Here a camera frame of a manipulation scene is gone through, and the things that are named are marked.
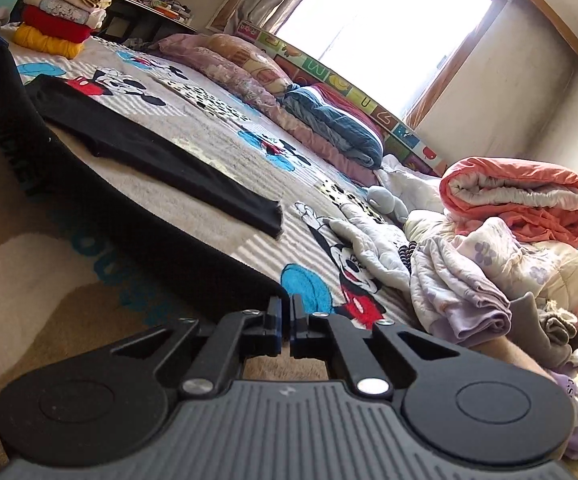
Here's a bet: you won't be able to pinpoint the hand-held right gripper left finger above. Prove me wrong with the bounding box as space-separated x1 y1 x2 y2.
113 297 287 397

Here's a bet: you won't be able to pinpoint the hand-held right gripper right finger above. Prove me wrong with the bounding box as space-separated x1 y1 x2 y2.
291 294 466 397

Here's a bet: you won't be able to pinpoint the black pants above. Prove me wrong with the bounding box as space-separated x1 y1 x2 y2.
0 48 291 327

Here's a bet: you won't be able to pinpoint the yellow folded sweater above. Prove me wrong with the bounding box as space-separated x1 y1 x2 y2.
13 23 86 60

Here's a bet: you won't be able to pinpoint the red folded garment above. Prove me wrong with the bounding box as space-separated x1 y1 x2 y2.
21 4 94 43

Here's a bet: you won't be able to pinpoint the grey white printed cloth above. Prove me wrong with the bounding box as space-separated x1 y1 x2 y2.
327 205 420 292

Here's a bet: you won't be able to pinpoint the grey plush toy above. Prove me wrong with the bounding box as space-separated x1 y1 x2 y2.
365 185 411 225

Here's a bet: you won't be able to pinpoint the dark wooden desk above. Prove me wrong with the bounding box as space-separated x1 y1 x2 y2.
100 0 199 45

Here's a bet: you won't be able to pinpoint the white purple floral quilt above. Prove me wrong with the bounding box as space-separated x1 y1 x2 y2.
402 210 578 347

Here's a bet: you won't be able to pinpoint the white padded quilt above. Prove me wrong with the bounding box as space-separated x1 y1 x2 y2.
374 153 457 221

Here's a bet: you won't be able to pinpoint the blue folded quilt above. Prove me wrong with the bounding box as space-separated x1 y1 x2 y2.
280 83 386 170

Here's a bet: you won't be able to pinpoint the person's bare leg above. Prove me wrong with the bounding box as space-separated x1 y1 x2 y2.
462 337 556 382

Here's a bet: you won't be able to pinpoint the purple floral pillow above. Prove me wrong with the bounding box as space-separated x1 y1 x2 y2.
150 33 290 111

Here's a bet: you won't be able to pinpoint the cartoon mouse printed blanket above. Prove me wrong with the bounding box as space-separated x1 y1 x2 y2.
0 30 422 476

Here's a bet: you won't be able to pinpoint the grey garment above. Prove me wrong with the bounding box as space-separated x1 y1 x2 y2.
504 291 577 368

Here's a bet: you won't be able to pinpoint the colourful alphabet foam mat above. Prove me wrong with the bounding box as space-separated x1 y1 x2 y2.
235 19 449 177

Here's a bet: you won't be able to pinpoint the coral rolled quilt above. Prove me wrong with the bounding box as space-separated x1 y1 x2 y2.
439 156 578 250

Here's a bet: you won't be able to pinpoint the orange cartoon pillow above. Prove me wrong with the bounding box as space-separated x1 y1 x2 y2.
204 33 295 95

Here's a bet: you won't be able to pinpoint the window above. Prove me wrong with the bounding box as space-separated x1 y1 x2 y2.
274 0 515 116

